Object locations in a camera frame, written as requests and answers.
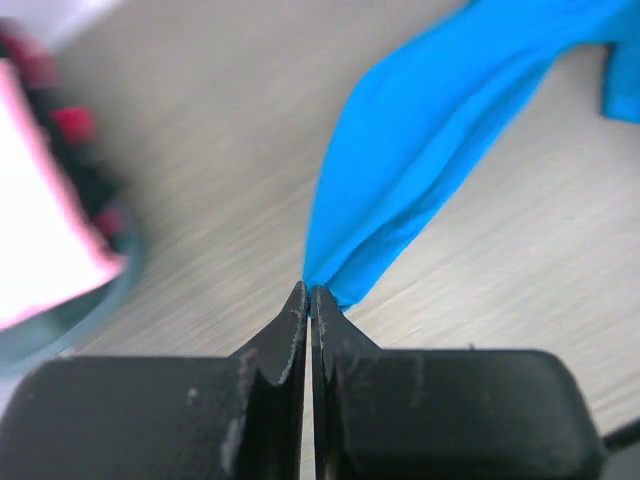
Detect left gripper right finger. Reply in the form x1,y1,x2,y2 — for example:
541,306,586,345
310,287,607,479

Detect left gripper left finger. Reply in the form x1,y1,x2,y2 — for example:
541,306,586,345
1,284,308,479

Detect blue t shirt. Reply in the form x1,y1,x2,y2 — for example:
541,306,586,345
302,1,639,309

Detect teal plastic basin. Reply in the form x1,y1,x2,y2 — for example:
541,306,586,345
1,198,144,378

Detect pink folded t shirt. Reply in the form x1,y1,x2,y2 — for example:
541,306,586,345
1,60,126,329

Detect black and red folded clothes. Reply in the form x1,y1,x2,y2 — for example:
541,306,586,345
1,17,131,253

